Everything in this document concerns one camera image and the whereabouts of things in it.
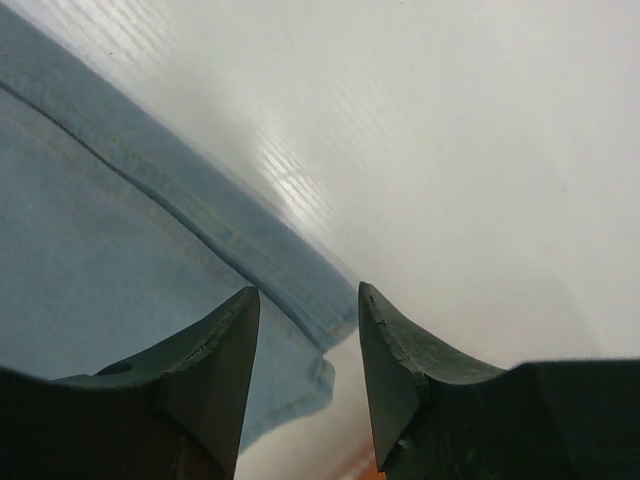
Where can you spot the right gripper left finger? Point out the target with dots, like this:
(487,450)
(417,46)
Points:
(172,411)

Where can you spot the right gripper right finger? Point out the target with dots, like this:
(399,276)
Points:
(438,413)

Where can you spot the light blue skirt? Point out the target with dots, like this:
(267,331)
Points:
(116,234)

